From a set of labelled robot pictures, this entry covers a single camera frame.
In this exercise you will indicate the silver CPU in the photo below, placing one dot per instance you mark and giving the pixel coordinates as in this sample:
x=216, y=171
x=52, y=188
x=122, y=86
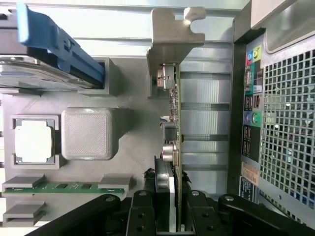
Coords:
x=34, y=141

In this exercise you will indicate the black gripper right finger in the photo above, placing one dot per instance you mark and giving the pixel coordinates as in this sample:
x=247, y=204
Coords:
x=204, y=218

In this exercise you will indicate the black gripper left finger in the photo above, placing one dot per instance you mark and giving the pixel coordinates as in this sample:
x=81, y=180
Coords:
x=142, y=216

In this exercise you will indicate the green RAM stick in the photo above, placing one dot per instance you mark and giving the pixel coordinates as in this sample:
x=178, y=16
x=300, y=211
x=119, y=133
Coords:
x=66, y=187

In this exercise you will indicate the open black PC case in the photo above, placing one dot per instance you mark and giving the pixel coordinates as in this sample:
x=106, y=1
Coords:
x=285, y=118

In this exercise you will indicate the grey parts rack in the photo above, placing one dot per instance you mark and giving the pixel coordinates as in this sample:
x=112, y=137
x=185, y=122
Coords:
x=128, y=157

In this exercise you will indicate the hard disk in blue carrier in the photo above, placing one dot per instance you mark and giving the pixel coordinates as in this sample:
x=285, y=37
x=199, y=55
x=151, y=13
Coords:
x=56, y=41

